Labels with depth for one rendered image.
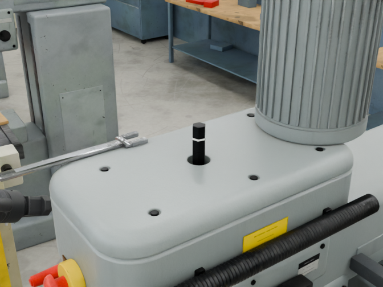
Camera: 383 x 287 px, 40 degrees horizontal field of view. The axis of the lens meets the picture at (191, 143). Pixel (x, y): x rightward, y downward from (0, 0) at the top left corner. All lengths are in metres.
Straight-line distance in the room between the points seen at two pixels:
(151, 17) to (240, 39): 1.60
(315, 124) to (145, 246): 0.37
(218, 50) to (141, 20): 1.55
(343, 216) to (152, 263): 0.34
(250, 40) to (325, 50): 6.36
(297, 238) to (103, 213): 0.30
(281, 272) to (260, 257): 0.14
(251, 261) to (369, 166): 0.45
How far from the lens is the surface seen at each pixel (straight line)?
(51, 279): 0.80
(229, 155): 0.85
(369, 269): 1.07
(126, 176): 0.79
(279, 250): 0.80
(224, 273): 0.75
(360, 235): 1.07
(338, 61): 0.85
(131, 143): 0.88
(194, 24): 8.18
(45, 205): 1.49
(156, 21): 8.32
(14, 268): 2.99
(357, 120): 0.93
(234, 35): 7.44
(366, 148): 1.22
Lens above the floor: 2.29
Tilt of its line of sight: 27 degrees down
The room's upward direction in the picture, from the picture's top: straight up
